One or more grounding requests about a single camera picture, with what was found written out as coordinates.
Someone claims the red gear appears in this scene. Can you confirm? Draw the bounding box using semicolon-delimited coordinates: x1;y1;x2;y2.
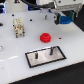
40;33;51;43

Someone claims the beige connector block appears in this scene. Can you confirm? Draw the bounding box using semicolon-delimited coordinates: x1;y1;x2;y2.
13;18;25;37

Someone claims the black-framed peg base plate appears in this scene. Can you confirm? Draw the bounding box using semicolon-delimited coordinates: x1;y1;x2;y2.
25;46;66;68

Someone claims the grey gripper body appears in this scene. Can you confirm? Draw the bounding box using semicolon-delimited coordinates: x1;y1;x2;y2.
52;1;84;14

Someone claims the right metal peg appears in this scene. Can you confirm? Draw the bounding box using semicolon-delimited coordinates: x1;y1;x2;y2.
49;47;54;57

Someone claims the left metal peg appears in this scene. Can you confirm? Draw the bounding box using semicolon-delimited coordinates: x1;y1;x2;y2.
33;51;38;62

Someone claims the black cable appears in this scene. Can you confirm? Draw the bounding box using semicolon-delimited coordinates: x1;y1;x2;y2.
20;0;43;10

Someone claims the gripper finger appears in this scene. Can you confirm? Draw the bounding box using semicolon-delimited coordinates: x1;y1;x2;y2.
54;13;61;24
70;11;76;20

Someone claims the metal peg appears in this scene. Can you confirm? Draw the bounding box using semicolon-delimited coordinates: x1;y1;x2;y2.
49;47;54;57
33;51;38;62

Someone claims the blue gear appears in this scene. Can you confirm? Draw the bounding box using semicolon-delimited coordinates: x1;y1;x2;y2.
59;16;71;24

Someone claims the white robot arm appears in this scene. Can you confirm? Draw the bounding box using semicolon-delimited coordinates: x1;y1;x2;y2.
36;0;84;24

